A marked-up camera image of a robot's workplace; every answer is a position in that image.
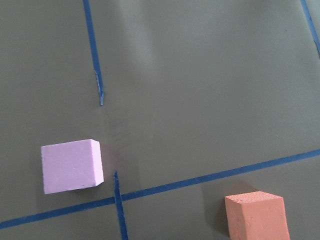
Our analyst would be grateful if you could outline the orange foam cube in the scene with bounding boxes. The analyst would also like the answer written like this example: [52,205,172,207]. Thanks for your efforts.
[224,191,290,240]

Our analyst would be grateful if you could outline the brown paper table cover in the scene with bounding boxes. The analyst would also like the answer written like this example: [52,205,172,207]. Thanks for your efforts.
[0,0,320,240]

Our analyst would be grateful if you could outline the pink foam cube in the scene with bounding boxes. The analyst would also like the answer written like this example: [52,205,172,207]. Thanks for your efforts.
[40,139,104,194]

